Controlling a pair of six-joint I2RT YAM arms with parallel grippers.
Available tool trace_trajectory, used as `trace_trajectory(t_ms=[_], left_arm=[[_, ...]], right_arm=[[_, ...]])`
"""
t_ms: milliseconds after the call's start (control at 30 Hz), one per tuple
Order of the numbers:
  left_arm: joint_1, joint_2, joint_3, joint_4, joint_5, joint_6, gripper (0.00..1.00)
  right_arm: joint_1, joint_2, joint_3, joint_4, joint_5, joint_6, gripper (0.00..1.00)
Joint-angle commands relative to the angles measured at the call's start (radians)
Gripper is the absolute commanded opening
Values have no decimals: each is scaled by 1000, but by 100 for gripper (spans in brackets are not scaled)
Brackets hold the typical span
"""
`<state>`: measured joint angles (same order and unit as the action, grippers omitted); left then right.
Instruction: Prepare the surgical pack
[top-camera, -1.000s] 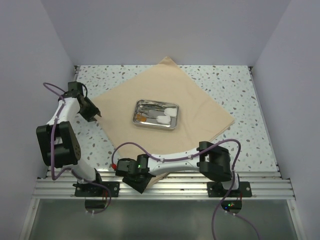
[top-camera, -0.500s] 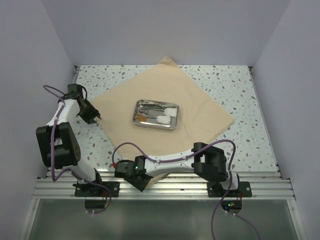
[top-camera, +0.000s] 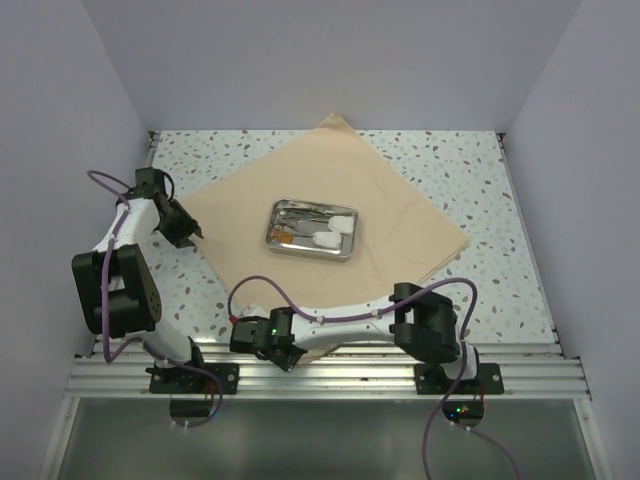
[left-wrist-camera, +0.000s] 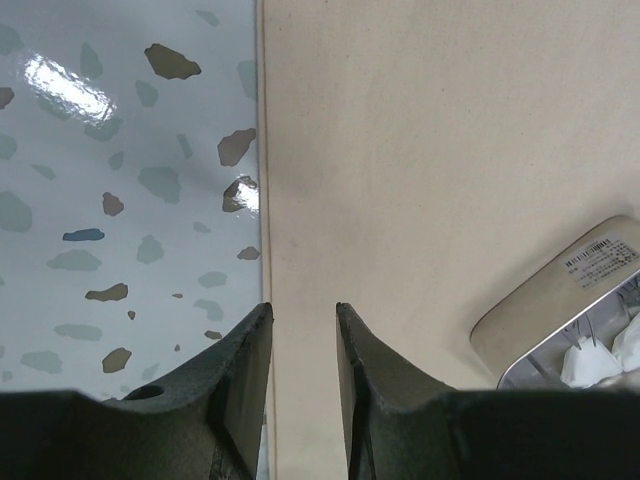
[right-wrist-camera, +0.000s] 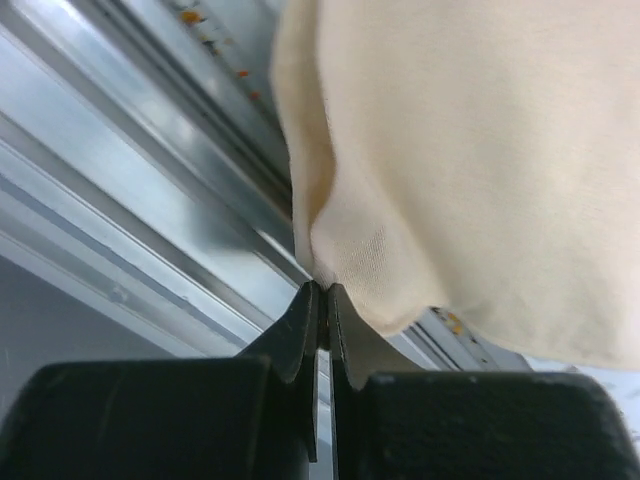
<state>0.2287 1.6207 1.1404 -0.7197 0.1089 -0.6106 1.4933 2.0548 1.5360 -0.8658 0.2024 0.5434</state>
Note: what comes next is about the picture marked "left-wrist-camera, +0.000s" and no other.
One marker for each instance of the stainless steel tray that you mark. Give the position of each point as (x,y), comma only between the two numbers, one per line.
(579,293)

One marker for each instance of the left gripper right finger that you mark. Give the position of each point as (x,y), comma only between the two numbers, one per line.
(401,423)

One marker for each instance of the white gauze pad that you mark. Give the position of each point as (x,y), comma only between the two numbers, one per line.
(626,347)
(588,364)

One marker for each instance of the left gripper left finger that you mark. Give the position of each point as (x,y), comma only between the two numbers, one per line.
(203,420)

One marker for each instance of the beige cloth drape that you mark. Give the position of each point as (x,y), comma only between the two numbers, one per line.
(423,159)

